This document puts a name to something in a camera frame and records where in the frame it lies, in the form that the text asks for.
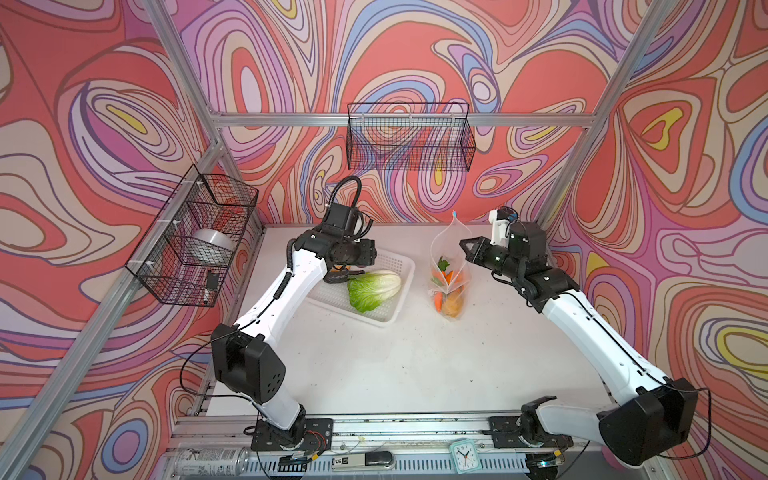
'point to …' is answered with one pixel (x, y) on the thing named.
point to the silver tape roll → (212, 242)
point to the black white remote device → (363, 462)
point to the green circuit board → (290, 463)
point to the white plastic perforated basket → (336, 297)
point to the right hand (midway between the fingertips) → (461, 248)
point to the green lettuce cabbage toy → (369, 291)
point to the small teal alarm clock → (466, 456)
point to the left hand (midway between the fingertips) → (370, 249)
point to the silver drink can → (210, 462)
